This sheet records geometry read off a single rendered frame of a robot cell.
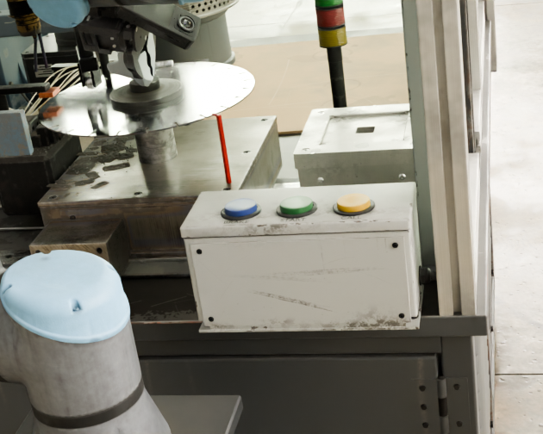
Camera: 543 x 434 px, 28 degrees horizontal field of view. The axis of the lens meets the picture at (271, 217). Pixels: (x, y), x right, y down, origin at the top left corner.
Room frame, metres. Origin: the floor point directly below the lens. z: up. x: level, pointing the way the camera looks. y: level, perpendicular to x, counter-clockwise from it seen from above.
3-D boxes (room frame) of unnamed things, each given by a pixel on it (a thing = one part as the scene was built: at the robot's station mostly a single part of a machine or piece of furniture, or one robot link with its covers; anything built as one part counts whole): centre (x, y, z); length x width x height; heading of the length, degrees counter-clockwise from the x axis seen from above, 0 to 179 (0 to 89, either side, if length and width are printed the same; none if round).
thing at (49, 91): (1.63, 0.35, 0.95); 0.10 x 0.03 x 0.07; 76
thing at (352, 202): (1.18, -0.10, 0.90); 0.04 x 0.04 x 0.02
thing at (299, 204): (1.20, -0.03, 0.90); 0.04 x 0.04 x 0.02
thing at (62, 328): (0.96, 0.22, 0.91); 0.13 x 0.12 x 0.14; 66
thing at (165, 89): (1.58, 0.16, 0.96); 0.11 x 0.11 x 0.03
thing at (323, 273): (1.22, -0.04, 0.82); 0.28 x 0.11 x 0.15; 76
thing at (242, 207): (1.22, 0.04, 0.90); 0.04 x 0.04 x 0.02
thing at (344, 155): (1.44, -0.15, 0.82); 0.18 x 0.18 x 0.15; 76
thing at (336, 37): (1.65, -0.13, 0.98); 0.05 x 0.04 x 0.03; 166
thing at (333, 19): (1.65, -0.13, 1.02); 0.05 x 0.04 x 0.03; 166
